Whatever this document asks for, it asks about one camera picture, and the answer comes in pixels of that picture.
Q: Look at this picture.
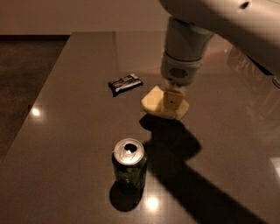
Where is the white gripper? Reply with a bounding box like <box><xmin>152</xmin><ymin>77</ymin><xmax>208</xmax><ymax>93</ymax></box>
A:
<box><xmin>161</xmin><ymin>52</ymin><xmax>202</xmax><ymax>110</ymax></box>

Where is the yellow sponge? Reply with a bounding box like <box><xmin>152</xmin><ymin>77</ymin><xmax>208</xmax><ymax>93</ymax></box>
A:
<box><xmin>141</xmin><ymin>86</ymin><xmax>189</xmax><ymax>120</ymax></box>

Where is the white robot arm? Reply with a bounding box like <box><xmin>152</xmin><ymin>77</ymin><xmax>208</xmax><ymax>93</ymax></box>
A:
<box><xmin>158</xmin><ymin>0</ymin><xmax>280</xmax><ymax>86</ymax></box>

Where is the black rxbar chocolate wrapper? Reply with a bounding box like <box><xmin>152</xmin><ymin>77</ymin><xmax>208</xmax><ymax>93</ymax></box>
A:
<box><xmin>108</xmin><ymin>73</ymin><xmax>143</xmax><ymax>97</ymax></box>

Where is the green soda can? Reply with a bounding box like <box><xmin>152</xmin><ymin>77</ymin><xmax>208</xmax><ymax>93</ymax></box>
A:
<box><xmin>112</xmin><ymin>138</ymin><xmax>147</xmax><ymax>190</ymax></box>

